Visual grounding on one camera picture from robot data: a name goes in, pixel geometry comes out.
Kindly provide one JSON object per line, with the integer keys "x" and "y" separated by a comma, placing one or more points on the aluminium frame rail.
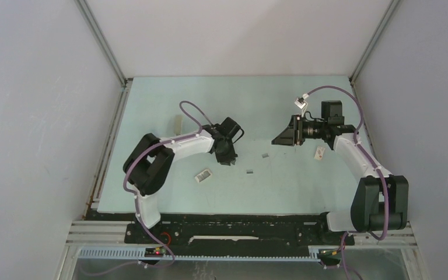
{"x": 100, "y": 38}

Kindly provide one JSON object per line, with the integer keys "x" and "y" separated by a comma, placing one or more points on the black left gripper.
{"x": 230, "y": 157}

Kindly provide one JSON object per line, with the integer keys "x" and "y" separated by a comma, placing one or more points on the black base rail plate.
{"x": 237, "y": 235}

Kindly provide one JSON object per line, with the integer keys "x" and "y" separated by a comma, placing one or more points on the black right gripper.
{"x": 293, "y": 133}

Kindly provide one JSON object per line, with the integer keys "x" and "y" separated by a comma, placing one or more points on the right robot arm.
{"x": 380, "y": 202}

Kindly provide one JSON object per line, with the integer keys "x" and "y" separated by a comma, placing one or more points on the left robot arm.
{"x": 147, "y": 167}

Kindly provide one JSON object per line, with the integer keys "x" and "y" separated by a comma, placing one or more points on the staple box tray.
{"x": 203, "y": 175}

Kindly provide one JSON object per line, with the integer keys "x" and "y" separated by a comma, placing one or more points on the grey cable duct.
{"x": 139, "y": 253}

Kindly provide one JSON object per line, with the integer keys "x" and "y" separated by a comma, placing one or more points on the beige stapler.
{"x": 178, "y": 125}

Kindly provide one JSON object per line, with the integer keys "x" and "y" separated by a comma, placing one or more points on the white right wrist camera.
{"x": 301, "y": 104}

